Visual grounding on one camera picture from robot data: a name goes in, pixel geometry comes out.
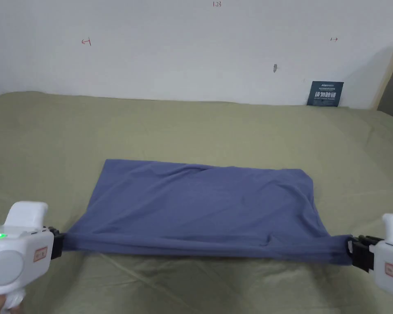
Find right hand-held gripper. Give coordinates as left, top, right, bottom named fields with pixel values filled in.
left=346, top=213, right=393, bottom=309

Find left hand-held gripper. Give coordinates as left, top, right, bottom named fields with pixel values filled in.
left=0, top=201, right=68, bottom=311

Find dark blue shirt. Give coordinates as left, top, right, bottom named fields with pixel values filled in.
left=63, top=159, right=354, bottom=267

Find dark blue printed card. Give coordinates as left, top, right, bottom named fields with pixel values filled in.
left=306, top=81, right=345, bottom=108

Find bed with pale green sheet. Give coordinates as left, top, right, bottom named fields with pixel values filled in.
left=0, top=91, right=393, bottom=314

